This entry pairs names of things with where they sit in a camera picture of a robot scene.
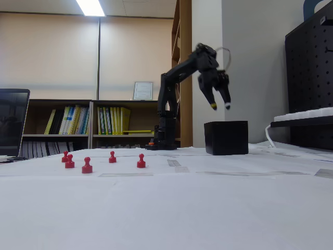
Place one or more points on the red pawn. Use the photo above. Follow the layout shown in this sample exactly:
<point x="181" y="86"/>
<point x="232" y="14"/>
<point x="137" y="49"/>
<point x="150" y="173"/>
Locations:
<point x="69" y="164"/>
<point x="87" y="169"/>
<point x="65" y="157"/>
<point x="141" y="164"/>
<point x="112" y="159"/>

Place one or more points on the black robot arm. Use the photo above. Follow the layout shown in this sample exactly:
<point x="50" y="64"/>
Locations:
<point x="166" y="104"/>

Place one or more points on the black open box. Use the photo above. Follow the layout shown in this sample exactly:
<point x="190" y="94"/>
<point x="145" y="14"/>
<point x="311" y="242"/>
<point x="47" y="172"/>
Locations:
<point x="226" y="138"/>

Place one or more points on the tall wooden bookshelf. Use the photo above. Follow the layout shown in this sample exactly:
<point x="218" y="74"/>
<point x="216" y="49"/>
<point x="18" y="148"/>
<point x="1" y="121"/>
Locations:
<point x="186" y="26"/>

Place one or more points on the framed certificate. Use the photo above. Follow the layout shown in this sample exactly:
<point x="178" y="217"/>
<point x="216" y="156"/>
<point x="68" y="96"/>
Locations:
<point x="141" y="91"/>

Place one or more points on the beige roller blind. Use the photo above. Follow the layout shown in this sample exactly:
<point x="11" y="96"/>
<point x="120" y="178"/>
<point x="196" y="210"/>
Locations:
<point x="135" y="52"/>
<point x="46" y="52"/>

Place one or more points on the yellow flat folder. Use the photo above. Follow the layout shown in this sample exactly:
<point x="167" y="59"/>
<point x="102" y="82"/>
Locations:
<point x="136" y="131"/>

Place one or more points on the wide yellow binder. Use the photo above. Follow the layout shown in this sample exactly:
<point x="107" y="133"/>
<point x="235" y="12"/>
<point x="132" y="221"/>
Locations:
<point x="125" y="121"/>

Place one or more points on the black pegboard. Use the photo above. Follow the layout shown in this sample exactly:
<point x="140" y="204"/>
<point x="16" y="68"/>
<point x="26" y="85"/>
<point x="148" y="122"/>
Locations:
<point x="309" y="65"/>

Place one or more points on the yellow green binder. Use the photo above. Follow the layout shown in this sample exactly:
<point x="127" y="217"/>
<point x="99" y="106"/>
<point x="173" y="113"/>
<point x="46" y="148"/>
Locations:
<point x="105" y="121"/>
<point x="99" y="121"/>

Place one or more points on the low wooden bookshelf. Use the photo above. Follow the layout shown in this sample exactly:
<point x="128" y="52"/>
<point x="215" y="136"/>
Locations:
<point x="36" y="117"/>
<point x="95" y="117"/>

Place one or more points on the white paper table cover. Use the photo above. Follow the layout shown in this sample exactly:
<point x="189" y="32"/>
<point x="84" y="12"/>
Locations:
<point x="166" y="208"/>

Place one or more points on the dark blue round object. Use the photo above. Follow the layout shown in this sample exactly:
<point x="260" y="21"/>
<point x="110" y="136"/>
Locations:
<point x="309" y="7"/>

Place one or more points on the blue white books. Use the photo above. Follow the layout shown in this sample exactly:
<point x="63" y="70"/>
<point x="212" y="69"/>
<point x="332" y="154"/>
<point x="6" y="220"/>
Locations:
<point x="79" y="119"/>

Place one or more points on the ceiling light panel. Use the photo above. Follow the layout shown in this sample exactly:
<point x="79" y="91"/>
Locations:
<point x="91" y="7"/>

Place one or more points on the yellow white book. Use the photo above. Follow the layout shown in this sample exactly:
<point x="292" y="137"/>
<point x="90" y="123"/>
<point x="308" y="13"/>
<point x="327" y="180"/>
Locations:
<point x="65" y="119"/>

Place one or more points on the black binders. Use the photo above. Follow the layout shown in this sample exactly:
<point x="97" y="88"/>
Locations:
<point x="57" y="122"/>

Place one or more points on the yellow slim book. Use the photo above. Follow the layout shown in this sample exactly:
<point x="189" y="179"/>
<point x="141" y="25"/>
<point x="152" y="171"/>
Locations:
<point x="50" y="122"/>

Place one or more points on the grey binder row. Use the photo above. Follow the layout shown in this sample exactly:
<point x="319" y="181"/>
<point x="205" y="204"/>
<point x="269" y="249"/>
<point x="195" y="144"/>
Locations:
<point x="44" y="149"/>

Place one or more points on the dark laptop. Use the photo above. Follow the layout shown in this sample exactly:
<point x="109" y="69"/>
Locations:
<point x="11" y="122"/>

